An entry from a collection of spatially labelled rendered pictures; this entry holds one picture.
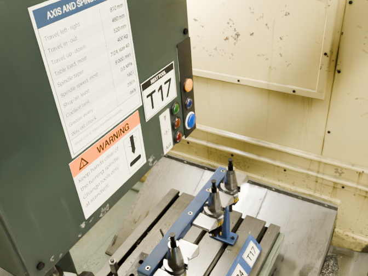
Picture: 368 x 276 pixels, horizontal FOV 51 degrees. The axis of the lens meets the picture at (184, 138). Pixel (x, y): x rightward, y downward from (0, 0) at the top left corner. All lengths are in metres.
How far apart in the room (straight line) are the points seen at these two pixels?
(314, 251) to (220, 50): 0.88
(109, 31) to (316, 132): 1.13
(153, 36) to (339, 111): 0.97
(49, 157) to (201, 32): 1.12
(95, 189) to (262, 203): 1.25
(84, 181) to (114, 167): 0.07
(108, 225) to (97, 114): 1.55
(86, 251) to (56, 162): 1.49
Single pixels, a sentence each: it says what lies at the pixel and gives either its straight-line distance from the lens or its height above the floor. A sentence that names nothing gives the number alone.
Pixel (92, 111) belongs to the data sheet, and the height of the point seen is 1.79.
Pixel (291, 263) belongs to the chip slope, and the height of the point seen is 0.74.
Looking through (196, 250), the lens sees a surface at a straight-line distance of 1.08.
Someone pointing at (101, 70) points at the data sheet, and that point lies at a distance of 0.55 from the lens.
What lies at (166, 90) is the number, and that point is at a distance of 0.69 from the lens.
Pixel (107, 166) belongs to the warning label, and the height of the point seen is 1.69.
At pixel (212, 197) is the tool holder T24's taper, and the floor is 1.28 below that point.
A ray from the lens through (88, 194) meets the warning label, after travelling 0.59.
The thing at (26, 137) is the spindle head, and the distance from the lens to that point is 0.48.
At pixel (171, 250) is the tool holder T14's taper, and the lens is 0.99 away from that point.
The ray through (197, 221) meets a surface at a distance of 1.14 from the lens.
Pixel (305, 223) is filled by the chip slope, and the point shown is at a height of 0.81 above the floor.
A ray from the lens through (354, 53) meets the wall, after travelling 1.39.
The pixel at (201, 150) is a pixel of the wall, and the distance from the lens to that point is 1.85.
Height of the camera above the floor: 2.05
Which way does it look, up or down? 34 degrees down
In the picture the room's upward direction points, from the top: 5 degrees counter-clockwise
